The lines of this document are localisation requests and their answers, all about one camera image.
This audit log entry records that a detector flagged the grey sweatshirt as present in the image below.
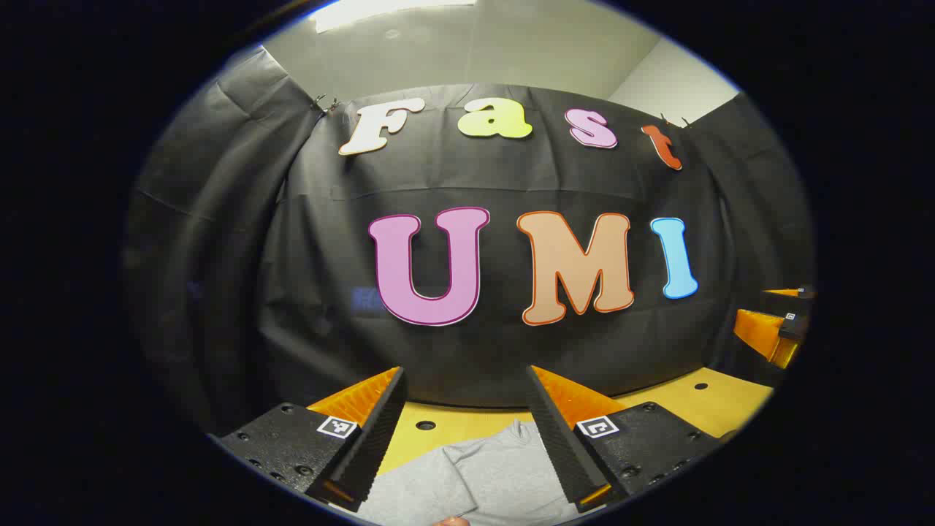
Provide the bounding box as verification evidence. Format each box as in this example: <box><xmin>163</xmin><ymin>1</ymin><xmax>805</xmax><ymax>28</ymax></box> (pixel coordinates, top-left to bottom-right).
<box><xmin>354</xmin><ymin>418</ymin><xmax>585</xmax><ymax>526</ymax></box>

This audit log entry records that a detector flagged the black backdrop cloth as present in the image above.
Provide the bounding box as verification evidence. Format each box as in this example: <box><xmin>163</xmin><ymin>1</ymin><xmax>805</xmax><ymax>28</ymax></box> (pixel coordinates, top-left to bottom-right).
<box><xmin>121</xmin><ymin>45</ymin><xmax>815</xmax><ymax>439</ymax></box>

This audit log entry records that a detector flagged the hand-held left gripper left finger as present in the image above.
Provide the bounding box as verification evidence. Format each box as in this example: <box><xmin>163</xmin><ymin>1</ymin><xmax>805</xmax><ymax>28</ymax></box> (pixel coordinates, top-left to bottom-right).
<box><xmin>208</xmin><ymin>365</ymin><xmax>408</xmax><ymax>512</ymax></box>

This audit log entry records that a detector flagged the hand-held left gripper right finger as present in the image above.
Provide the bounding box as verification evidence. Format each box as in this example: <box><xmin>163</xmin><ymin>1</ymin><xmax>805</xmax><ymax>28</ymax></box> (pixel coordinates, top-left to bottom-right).
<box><xmin>526</xmin><ymin>364</ymin><xmax>731</xmax><ymax>514</ymax></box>

